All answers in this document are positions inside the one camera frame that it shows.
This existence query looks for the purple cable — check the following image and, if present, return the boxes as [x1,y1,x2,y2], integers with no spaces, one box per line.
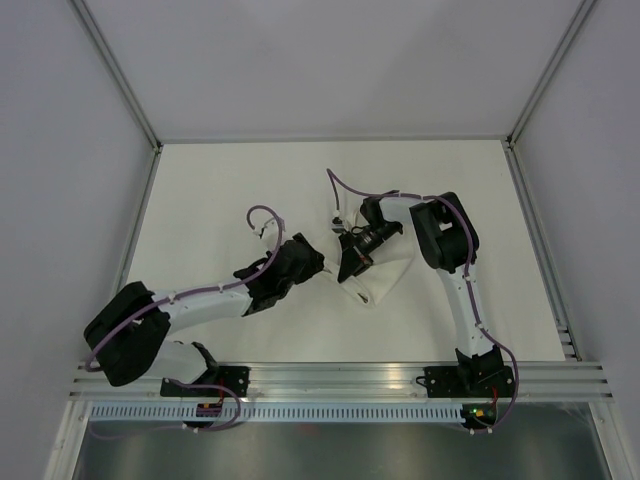
[325,168,524,435]
[84,204,286,441]

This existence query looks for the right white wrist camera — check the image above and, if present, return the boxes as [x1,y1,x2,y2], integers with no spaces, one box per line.
[330,210,347,235]

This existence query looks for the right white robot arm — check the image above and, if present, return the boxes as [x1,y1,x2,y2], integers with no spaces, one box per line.
[337,192,504,395]

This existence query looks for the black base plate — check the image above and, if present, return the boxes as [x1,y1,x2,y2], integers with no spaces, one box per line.
[422,366,516,399]
[160,365,251,399]

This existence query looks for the white slotted cable duct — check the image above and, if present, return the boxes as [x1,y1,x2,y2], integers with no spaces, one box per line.
[90,401,463,423]

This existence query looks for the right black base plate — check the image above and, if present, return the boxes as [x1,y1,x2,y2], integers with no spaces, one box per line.
[422,366,516,399]

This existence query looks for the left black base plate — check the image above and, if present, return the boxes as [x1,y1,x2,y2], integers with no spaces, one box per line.
[160,365,251,399]

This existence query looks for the front aluminium rail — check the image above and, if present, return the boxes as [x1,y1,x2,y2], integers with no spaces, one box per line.
[68,361,613,403]

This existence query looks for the white cloth napkin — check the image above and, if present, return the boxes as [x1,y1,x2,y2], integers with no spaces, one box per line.
[267,189,416,310]

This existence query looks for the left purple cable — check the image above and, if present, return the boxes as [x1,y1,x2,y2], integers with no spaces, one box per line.
[84,204,286,441]

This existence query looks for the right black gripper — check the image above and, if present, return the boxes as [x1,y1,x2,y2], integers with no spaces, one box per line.
[339,220,400,284]

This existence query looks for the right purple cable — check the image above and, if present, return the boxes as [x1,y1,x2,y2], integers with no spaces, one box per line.
[325,168,524,435]

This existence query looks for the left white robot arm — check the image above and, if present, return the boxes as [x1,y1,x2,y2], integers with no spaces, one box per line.
[83,233,325,396]

